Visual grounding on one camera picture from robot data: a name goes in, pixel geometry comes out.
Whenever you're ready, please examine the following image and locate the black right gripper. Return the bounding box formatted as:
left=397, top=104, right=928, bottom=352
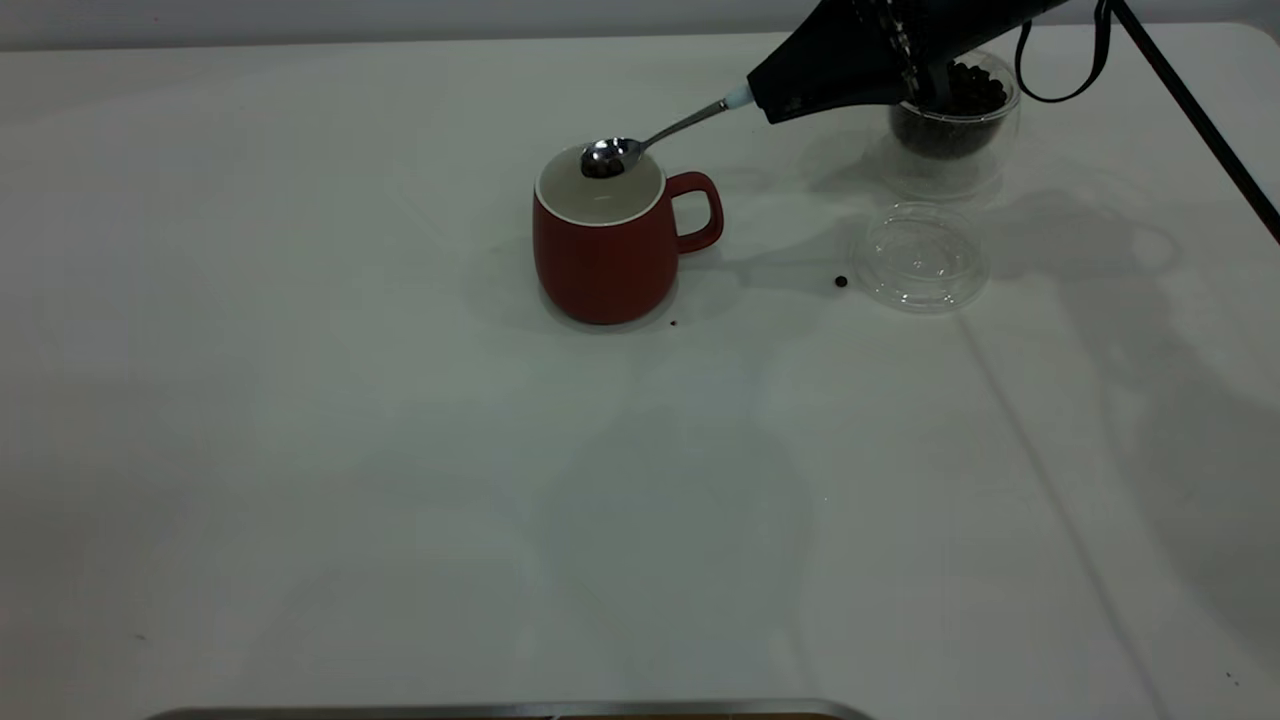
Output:
left=748, top=0, right=1066, bottom=125

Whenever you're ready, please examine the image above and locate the glass cup of coffee beans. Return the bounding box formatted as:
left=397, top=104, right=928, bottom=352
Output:
left=893, top=60, right=1011, bottom=159

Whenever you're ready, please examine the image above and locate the steel spoon pale blue handle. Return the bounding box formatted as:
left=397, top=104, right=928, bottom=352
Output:
left=580, top=85, right=756, bottom=181

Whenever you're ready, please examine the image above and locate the red ceramic mug white inside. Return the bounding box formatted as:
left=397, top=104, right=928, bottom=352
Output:
left=532, top=141, right=725, bottom=326

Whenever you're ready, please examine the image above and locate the clear glass saucer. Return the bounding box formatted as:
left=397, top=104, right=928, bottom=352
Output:
left=853, top=202, right=991, bottom=314

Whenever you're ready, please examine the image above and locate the double-wall clear glass cup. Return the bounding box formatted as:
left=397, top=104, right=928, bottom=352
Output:
left=885, top=50, right=1023, bottom=201

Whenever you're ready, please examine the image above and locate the thin black cable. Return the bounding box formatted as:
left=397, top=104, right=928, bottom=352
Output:
left=1015, top=0, right=1113, bottom=105

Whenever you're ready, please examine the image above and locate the thick black cable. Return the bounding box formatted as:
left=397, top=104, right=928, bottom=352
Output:
left=1108, top=0, right=1280, bottom=243

